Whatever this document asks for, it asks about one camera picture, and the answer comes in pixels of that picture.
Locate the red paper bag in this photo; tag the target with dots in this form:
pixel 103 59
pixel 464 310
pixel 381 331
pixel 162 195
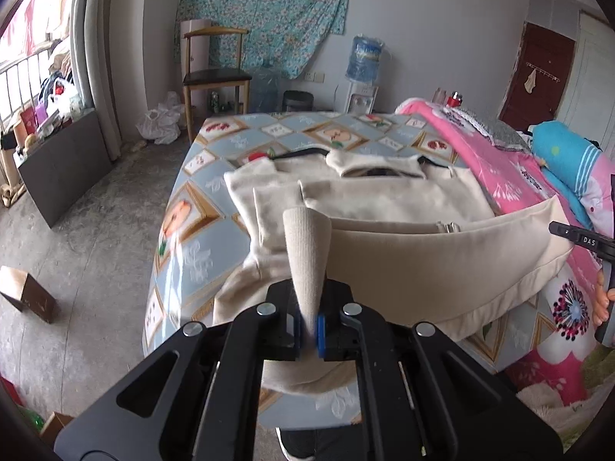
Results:
pixel 9 389

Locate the empty clear water bottle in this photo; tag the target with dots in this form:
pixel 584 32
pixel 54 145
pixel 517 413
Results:
pixel 264 89

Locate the white water dispenser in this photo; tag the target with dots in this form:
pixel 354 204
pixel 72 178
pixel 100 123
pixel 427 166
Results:
pixel 360 98

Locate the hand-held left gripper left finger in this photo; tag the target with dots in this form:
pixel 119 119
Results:
pixel 295 331

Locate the green glass bottle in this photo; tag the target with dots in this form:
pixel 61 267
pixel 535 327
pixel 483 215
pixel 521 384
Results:
pixel 214 103

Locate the black waste bin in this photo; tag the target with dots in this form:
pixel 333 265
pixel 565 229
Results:
pixel 298 102

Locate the pink floral blanket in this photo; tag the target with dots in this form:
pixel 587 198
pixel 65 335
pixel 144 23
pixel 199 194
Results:
pixel 504 182

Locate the white panel door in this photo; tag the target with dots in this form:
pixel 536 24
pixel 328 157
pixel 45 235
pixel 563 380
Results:
pixel 591 72

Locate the wall socket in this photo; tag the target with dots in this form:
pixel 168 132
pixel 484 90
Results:
pixel 313 77

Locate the beige mannequin leg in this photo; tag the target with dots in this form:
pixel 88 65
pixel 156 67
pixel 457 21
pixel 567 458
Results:
pixel 9 173

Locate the dark grey panel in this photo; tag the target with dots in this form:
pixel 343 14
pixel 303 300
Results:
pixel 67 168

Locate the blue pillow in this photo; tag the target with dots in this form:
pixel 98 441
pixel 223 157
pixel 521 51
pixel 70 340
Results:
pixel 562 153

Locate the green plastic bottle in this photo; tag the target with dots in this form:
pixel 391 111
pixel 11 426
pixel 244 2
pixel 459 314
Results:
pixel 33 420

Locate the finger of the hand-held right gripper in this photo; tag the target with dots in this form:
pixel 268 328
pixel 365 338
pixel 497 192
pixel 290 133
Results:
pixel 576 237

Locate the crumpled white plastic bag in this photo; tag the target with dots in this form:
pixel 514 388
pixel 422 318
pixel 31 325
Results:
pixel 158 122

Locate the red small container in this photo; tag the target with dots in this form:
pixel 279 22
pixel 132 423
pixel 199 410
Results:
pixel 454 99

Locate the wooden chair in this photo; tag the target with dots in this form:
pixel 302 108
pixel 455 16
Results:
pixel 216 77

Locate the metal window railing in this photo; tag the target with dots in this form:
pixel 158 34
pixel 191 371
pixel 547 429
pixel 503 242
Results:
pixel 29 65

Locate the grey curtain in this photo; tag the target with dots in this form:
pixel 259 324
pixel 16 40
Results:
pixel 101 57

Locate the teal floral wall cloth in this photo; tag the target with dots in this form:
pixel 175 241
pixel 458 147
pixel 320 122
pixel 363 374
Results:
pixel 269 9

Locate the cream zip jacket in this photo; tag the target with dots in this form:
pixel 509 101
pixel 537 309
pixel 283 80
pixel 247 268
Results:
pixel 408 269

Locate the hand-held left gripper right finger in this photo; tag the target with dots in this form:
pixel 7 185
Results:
pixel 321 341

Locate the person's black trousers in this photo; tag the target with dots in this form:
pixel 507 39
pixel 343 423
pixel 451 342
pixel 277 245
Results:
pixel 312 442

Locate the patterned blue tablecloth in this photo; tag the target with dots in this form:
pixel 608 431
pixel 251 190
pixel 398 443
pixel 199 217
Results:
pixel 202 249

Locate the open cardboard box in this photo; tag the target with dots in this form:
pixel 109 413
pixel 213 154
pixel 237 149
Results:
pixel 55 425

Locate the silver quilted cover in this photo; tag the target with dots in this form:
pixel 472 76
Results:
pixel 499 129

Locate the brown cardboard box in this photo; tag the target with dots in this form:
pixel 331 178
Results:
pixel 33 297

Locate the person's right hand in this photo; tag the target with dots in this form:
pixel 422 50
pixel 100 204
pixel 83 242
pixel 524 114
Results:
pixel 603 305

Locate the brown wooden door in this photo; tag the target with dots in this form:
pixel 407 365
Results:
pixel 543 101

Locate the beige hanging cloth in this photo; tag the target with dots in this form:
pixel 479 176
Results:
pixel 530 81

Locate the white flat carton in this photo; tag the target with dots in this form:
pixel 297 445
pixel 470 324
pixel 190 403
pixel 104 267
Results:
pixel 197 57

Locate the pink hanging cloth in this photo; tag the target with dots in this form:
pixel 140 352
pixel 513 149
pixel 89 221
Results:
pixel 24 9

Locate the red gift box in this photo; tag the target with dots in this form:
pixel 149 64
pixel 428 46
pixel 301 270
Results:
pixel 29 119

